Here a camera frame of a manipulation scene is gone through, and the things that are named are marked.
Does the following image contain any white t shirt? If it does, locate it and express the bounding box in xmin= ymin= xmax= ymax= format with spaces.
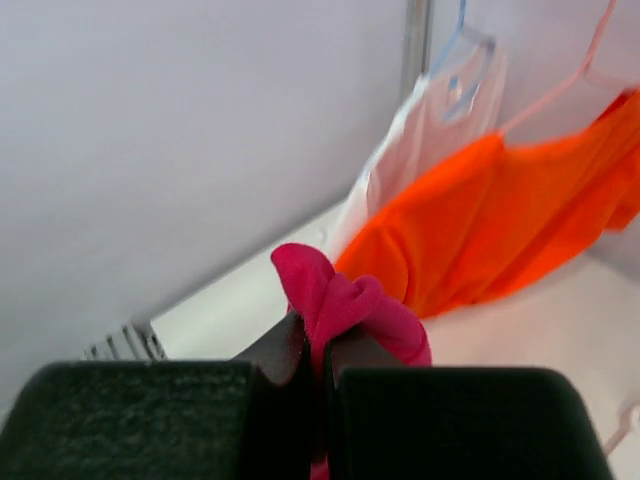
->
xmin=323 ymin=46 xmax=507 ymax=260

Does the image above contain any pink thin hanger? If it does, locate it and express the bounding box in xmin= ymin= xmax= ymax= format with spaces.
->
xmin=494 ymin=0 xmax=640 ymax=139

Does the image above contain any magenta t shirt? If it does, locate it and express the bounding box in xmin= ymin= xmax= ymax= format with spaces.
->
xmin=269 ymin=242 xmax=434 ymax=480

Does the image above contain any blue thin hanger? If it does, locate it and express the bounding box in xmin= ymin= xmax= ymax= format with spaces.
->
xmin=429 ymin=0 xmax=496 ymax=123

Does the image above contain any white slotted cable duct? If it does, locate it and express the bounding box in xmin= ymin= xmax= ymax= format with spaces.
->
xmin=81 ymin=322 xmax=167 ymax=361

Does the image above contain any silver clothes rack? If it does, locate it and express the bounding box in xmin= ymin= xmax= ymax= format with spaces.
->
xmin=401 ymin=0 xmax=433 ymax=87

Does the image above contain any orange t shirt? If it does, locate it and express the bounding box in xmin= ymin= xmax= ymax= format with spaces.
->
xmin=336 ymin=91 xmax=639 ymax=318

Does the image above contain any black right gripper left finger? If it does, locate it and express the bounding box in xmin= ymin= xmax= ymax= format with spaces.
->
xmin=1 ymin=313 xmax=308 ymax=479

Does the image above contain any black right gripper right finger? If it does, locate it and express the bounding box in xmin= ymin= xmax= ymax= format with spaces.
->
xmin=325 ymin=329 xmax=612 ymax=480

